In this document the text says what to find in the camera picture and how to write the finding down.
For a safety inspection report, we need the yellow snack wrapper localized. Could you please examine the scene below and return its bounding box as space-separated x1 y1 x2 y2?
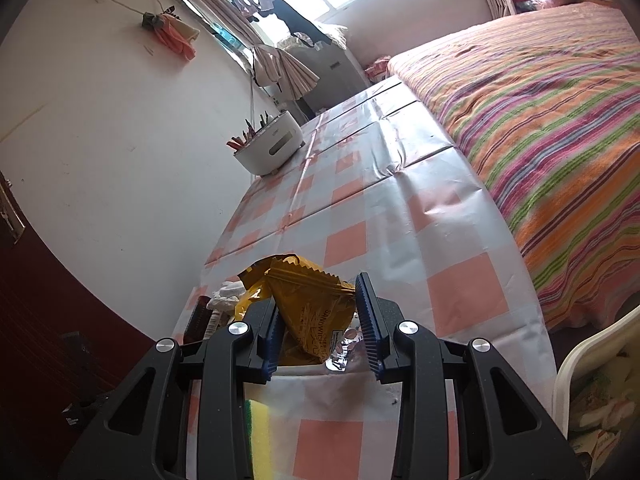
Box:
234 254 356 366

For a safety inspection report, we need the cream plastic bin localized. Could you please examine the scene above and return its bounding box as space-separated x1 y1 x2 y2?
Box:
552 308 639 479

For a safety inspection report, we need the yellow green sponge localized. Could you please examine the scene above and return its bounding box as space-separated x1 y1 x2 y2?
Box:
245 400 273 480

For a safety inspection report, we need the white lace cloth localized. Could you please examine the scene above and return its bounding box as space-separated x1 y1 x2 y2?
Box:
206 281 246 313

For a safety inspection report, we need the silver foil wrapper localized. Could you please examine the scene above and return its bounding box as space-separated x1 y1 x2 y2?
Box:
324 328 362 373

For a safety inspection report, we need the white round container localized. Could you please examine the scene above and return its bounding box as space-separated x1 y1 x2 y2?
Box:
227 110 305 177

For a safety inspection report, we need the striped bed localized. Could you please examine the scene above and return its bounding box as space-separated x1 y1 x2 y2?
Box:
388 2 639 328

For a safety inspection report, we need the grey cabinet by window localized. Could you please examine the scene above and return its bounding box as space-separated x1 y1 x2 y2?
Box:
286 42 371 114

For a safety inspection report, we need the tied pink curtain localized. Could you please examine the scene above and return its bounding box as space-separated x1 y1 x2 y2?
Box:
195 0 319 101

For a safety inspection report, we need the door handle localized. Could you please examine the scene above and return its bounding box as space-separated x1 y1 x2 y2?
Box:
0 174 26 244

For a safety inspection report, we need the pink cloth on wall hook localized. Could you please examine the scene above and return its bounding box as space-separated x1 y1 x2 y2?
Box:
141 6 200 62

